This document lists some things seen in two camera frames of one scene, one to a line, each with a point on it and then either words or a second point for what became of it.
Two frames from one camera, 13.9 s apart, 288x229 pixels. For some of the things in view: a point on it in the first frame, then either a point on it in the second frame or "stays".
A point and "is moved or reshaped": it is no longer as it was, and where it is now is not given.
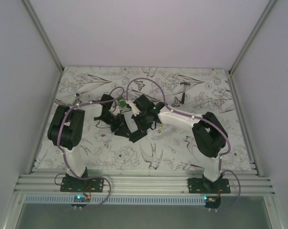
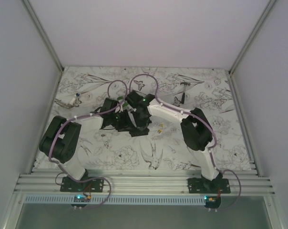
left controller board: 81,198 stays
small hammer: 183,98 stays
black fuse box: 137,136 is moved or reshaped
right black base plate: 203,185 stays
